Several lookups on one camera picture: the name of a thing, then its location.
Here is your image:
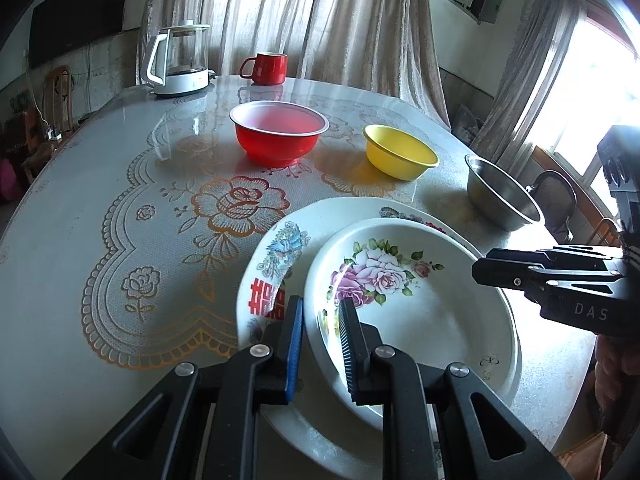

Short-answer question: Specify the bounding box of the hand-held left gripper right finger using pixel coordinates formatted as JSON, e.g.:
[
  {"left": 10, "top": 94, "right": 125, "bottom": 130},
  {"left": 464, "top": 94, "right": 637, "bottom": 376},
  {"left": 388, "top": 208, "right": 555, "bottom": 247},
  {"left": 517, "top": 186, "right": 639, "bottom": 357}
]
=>
[{"left": 337, "top": 299, "right": 571, "bottom": 480}]

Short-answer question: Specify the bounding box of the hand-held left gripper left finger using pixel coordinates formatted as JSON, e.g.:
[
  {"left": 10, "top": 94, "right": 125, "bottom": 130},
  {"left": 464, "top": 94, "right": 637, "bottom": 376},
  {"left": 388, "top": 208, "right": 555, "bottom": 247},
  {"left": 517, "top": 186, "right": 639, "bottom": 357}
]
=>
[{"left": 65, "top": 295, "right": 306, "bottom": 480}]

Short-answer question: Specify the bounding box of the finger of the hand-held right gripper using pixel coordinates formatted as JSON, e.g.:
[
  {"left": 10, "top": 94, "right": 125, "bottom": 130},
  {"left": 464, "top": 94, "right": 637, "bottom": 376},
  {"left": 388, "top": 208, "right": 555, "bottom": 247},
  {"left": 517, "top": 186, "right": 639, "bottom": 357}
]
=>
[
  {"left": 485, "top": 246, "right": 623, "bottom": 263},
  {"left": 472, "top": 257, "right": 623, "bottom": 291}
]

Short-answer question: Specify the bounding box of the white plate with red characters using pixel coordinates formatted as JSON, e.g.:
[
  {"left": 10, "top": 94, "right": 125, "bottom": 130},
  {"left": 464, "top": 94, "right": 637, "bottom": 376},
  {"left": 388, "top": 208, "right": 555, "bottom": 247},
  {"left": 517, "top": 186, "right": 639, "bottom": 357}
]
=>
[{"left": 236, "top": 196, "right": 523, "bottom": 468}]

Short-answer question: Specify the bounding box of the stainless steel bowl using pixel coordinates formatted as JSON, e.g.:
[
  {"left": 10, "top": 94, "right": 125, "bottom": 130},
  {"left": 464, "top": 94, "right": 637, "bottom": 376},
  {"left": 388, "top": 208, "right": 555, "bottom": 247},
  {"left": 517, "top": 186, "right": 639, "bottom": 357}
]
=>
[{"left": 465, "top": 154, "right": 544, "bottom": 232}]

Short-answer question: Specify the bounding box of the white plate with rose print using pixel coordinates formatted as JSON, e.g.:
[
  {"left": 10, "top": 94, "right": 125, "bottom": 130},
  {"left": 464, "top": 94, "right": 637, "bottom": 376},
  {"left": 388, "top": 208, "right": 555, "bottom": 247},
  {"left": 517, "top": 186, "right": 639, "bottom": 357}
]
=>
[{"left": 303, "top": 218, "right": 518, "bottom": 431}]

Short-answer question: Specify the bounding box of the yellow bowl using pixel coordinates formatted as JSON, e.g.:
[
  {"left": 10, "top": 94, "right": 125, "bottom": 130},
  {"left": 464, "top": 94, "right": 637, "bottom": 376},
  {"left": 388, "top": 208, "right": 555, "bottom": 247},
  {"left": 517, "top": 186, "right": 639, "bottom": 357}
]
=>
[{"left": 362, "top": 124, "right": 441, "bottom": 182}]

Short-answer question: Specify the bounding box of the red plastic bowl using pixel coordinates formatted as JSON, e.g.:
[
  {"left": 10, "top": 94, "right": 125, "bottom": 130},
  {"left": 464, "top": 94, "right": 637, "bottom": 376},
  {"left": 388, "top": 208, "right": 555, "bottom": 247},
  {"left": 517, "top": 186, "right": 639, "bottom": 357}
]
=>
[{"left": 229, "top": 100, "right": 331, "bottom": 167}]

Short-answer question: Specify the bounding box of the person's right hand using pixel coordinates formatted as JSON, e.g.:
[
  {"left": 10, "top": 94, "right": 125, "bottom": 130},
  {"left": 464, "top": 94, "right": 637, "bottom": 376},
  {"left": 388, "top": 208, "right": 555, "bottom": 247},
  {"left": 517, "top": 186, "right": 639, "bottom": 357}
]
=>
[{"left": 595, "top": 335, "right": 640, "bottom": 441}]

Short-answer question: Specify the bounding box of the dark round-back chair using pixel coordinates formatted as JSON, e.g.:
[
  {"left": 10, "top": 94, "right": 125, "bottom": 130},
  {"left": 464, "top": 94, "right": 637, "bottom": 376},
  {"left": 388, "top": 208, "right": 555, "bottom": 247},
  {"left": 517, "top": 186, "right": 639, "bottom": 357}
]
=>
[{"left": 525, "top": 170, "right": 578, "bottom": 243}]

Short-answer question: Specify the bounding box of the slatted wooden chair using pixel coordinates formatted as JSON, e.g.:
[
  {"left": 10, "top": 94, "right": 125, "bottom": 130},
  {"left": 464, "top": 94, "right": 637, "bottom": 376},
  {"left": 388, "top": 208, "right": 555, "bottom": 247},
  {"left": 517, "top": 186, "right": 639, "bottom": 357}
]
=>
[{"left": 585, "top": 217, "right": 622, "bottom": 247}]

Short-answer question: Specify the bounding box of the window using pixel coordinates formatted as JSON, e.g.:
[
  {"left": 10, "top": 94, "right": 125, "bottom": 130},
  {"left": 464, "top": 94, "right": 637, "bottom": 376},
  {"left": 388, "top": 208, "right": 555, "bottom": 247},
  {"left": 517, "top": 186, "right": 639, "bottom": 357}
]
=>
[{"left": 530, "top": 10, "right": 640, "bottom": 211}]

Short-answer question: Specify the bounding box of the grey window curtain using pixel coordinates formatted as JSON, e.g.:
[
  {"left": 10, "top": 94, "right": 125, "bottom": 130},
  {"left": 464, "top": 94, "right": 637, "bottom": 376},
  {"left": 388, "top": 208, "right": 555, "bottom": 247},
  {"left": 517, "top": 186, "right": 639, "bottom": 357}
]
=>
[{"left": 470, "top": 0, "right": 591, "bottom": 176}]

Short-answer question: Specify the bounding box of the floral print tablecloth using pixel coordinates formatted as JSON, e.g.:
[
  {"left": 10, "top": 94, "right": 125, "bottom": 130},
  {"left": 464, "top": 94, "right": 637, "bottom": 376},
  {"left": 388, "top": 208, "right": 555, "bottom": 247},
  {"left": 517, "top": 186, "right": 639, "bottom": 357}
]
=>
[{"left": 0, "top": 75, "right": 598, "bottom": 466}]

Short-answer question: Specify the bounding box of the red mug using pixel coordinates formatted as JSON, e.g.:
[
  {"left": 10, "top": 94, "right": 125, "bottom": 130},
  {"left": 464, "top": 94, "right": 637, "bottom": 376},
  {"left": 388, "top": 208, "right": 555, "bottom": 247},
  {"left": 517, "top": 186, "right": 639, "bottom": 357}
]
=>
[{"left": 239, "top": 52, "right": 289, "bottom": 86}]

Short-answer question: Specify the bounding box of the glass electric kettle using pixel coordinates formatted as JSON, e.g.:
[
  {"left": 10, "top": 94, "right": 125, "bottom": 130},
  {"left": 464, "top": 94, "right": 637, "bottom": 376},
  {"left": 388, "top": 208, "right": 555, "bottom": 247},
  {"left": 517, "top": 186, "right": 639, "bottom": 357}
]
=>
[{"left": 140, "top": 20, "right": 217, "bottom": 97}]

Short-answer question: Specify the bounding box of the pink bag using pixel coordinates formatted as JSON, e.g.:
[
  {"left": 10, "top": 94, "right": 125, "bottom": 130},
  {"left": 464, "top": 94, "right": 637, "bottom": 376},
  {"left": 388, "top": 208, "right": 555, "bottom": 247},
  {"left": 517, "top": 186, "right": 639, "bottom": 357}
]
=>
[{"left": 0, "top": 157, "right": 23, "bottom": 203}]

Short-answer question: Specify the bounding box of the beige patterned curtain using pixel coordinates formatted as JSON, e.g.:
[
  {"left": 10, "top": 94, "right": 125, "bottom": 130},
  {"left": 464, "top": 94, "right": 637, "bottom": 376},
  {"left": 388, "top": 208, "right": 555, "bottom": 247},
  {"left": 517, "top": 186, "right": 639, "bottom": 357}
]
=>
[{"left": 135, "top": 0, "right": 451, "bottom": 131}]

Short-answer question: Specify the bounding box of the white power cable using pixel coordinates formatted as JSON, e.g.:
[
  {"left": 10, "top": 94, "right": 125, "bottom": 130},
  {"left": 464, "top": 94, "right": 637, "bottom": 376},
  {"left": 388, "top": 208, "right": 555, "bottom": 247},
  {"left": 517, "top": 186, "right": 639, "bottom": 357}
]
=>
[{"left": 22, "top": 52, "right": 63, "bottom": 141}]

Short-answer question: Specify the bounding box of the black wall television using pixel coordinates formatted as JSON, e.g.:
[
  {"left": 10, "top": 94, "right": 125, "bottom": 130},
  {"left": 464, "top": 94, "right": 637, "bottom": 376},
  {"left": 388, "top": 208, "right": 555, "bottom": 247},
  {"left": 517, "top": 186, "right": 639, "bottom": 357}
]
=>
[{"left": 27, "top": 0, "right": 133, "bottom": 68}]

